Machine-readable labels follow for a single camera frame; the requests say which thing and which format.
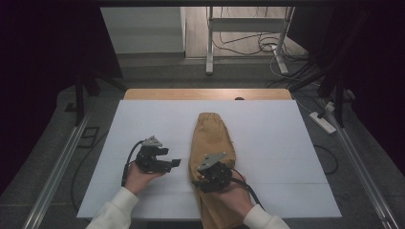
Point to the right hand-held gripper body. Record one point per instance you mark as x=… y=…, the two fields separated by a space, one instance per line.
x=216 y=173

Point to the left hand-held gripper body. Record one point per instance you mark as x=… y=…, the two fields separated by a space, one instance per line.
x=148 y=159

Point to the tan pants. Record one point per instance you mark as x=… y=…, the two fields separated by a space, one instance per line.
x=210 y=133

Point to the person's left hand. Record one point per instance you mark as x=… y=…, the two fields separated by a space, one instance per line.
x=140 y=181

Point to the person's right hand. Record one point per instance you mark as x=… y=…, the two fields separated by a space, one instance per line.
x=237 y=198

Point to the white table mat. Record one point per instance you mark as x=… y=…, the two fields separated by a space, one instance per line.
x=133 y=127

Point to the wooden table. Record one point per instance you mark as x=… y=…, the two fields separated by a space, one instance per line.
x=191 y=94

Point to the black table grommet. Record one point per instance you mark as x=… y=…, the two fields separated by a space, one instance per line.
x=239 y=99

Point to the black stand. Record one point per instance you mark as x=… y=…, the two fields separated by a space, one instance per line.
x=79 y=105
x=339 y=105

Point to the white power strip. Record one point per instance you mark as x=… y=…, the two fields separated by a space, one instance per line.
x=322 y=122

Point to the pale grey cabinet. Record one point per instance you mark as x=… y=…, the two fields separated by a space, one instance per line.
x=143 y=31

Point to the white plug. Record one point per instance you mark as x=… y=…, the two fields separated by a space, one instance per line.
x=330 y=107

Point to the dark curtain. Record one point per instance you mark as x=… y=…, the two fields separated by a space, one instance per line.
x=38 y=79
x=375 y=79

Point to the metal floor rail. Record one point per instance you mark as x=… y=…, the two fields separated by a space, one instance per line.
x=57 y=178
x=359 y=171

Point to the white metal stand frame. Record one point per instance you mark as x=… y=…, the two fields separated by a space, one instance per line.
x=208 y=47

